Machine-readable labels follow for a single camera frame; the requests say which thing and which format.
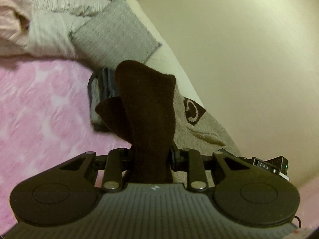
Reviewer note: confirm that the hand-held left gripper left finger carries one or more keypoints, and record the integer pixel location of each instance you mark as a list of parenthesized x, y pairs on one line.
[(114, 165)]

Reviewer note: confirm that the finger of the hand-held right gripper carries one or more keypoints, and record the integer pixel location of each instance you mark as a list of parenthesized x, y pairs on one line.
[(240, 159)]

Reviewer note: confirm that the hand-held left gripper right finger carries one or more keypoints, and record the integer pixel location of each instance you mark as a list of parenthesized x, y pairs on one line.
[(195, 166)]

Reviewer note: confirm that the dark brown grey sweater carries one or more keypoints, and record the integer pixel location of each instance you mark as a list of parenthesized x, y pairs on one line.
[(147, 104)]

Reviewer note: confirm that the dark striped shirt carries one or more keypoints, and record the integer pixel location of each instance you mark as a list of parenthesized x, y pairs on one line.
[(99, 92)]

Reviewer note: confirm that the pink floral bed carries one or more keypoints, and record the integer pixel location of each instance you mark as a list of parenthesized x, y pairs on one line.
[(37, 109)]

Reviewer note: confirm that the grey striped pillow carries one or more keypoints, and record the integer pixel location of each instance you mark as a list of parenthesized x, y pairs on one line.
[(117, 29)]

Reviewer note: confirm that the white striped bedding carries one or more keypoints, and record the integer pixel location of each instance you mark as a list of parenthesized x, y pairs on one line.
[(49, 17)]

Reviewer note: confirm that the pink folded quilt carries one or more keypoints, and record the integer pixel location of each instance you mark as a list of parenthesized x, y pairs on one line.
[(10, 17)]

